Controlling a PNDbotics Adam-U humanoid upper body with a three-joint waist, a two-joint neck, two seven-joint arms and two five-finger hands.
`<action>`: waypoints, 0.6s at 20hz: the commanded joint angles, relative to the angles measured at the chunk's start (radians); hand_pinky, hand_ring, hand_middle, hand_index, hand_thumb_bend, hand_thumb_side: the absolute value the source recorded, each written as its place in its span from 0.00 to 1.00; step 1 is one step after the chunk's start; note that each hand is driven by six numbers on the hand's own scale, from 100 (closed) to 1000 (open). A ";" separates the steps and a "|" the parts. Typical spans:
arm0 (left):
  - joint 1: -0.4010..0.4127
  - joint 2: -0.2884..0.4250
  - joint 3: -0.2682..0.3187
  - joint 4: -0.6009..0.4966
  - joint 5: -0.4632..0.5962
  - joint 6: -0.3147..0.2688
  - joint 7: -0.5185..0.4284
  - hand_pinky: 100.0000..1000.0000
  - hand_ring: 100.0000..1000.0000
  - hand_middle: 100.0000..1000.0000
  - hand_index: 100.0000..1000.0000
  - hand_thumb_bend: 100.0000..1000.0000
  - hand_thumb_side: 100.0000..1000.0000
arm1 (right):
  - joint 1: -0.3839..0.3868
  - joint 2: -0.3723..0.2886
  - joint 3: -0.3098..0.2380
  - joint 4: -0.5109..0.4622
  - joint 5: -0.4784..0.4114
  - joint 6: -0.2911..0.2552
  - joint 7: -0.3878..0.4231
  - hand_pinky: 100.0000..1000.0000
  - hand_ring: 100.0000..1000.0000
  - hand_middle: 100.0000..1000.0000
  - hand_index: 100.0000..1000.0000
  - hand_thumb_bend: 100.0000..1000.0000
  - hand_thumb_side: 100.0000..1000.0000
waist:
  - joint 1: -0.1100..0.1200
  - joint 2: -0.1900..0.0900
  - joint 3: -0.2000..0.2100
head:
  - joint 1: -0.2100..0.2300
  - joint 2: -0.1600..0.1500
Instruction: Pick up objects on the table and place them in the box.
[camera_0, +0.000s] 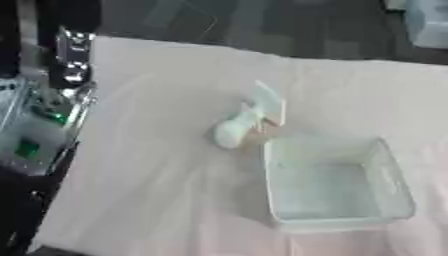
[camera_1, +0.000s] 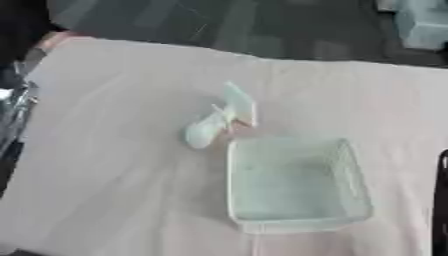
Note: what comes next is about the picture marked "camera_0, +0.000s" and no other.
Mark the white translucent plastic box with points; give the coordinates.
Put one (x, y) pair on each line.
(332, 186)

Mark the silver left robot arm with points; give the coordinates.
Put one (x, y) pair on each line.
(35, 133)

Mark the white rounded plastic bottle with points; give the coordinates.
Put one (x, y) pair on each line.
(230, 131)

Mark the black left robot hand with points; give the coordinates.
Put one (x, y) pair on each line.
(70, 13)

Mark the pale storage bin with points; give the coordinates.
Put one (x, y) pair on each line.
(429, 23)

